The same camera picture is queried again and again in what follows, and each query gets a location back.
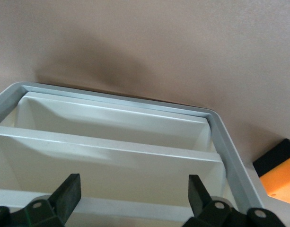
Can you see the orange button enclosure box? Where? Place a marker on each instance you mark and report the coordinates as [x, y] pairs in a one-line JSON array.
[[282, 179]]

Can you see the white drawer cabinet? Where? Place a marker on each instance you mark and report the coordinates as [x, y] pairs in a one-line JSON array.
[[135, 101]]

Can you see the white plastic drawer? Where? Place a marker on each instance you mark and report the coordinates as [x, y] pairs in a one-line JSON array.
[[135, 208], [111, 123], [111, 170]]

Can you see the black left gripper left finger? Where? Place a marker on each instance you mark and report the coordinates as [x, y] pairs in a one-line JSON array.
[[66, 196]]

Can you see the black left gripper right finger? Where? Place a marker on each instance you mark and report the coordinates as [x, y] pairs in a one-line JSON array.
[[198, 196]]

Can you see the brown table mat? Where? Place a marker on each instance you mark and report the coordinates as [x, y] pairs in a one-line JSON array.
[[159, 35]]

